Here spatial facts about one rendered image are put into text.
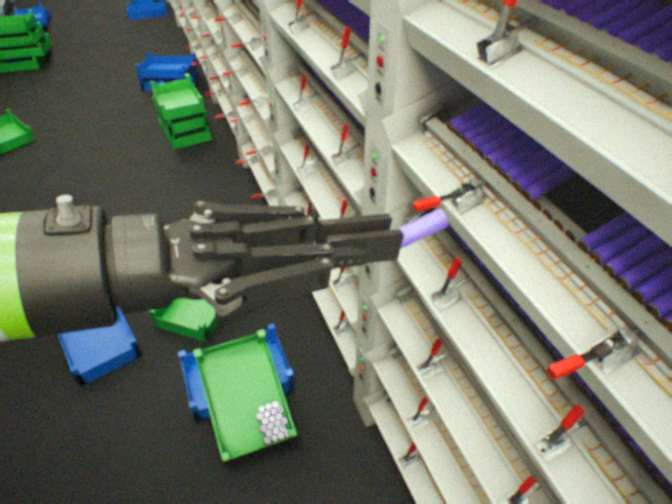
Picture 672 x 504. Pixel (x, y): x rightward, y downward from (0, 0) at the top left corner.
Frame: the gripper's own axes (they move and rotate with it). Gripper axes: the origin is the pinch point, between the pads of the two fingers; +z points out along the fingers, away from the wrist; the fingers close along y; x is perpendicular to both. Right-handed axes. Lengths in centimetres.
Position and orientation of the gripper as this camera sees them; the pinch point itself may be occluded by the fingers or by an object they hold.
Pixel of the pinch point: (358, 240)
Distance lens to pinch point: 45.1
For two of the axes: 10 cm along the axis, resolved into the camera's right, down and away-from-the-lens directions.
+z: 9.3, -1.0, 3.4
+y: -3.3, -6.1, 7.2
